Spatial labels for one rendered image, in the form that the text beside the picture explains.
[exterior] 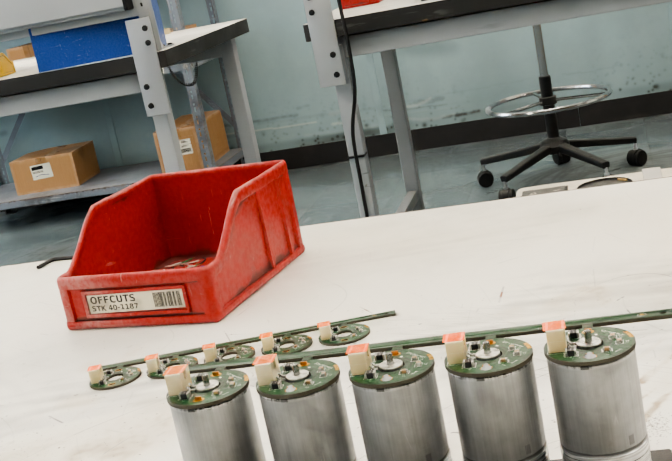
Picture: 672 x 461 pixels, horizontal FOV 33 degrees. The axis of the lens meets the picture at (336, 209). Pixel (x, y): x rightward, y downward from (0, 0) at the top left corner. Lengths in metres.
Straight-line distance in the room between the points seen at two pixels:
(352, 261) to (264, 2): 4.22
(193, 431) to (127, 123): 4.83
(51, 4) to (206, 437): 2.53
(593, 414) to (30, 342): 0.40
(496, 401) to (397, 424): 0.03
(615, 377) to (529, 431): 0.03
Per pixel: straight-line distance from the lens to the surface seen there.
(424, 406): 0.32
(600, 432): 0.32
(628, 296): 0.54
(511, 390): 0.32
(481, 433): 0.32
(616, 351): 0.32
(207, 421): 0.34
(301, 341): 0.55
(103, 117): 5.20
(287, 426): 0.33
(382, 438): 0.33
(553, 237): 0.64
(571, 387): 0.32
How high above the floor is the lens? 0.93
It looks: 13 degrees down
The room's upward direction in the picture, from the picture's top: 11 degrees counter-clockwise
